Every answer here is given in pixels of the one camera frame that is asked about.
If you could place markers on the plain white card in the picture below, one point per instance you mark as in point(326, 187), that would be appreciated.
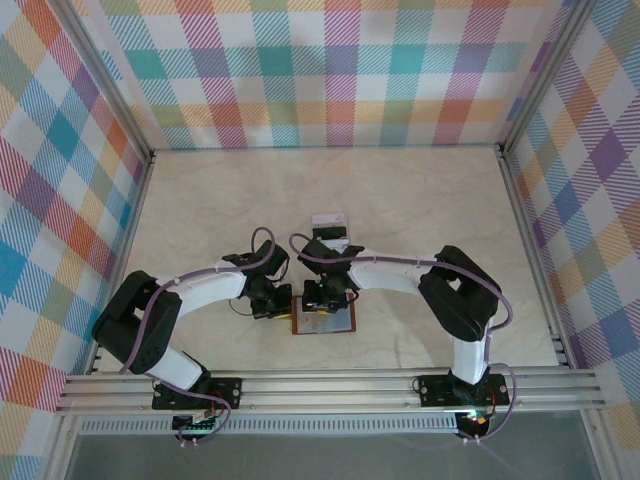
point(336, 243)

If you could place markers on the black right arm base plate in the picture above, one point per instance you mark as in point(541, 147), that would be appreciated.
point(435, 390)

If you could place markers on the aluminium left side rail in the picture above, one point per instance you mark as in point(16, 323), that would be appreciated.
point(122, 250)

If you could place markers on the aluminium right side rail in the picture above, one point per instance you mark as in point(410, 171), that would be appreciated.
point(535, 260)

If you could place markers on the aluminium left frame post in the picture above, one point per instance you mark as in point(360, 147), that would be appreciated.
point(105, 80)

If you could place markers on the aluminium frame post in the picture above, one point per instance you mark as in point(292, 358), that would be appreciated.
point(545, 75)
point(105, 80)

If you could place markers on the aluminium right frame post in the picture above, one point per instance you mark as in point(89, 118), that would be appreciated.
point(545, 75)

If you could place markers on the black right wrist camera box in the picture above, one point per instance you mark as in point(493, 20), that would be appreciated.
point(320, 252)

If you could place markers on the long aluminium base rail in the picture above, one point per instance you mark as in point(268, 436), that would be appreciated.
point(325, 390)

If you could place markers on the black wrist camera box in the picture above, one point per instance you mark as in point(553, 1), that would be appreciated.
point(320, 252)
point(274, 256)

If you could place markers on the right circuit board with LED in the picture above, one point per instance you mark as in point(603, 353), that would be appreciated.
point(477, 416)

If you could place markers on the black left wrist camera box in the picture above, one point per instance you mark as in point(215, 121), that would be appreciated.
point(274, 256)

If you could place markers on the white card with pink print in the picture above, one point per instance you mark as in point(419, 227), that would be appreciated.
point(330, 219)

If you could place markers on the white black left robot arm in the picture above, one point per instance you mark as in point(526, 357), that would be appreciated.
point(145, 325)

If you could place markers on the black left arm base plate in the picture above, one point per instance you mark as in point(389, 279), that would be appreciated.
point(225, 392)

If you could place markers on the green left circuit board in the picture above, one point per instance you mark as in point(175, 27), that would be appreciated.
point(195, 424)

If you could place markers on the clear acrylic card stand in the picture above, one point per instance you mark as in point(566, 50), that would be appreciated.
point(332, 235)

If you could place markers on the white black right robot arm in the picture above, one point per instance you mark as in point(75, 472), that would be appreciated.
point(460, 295)

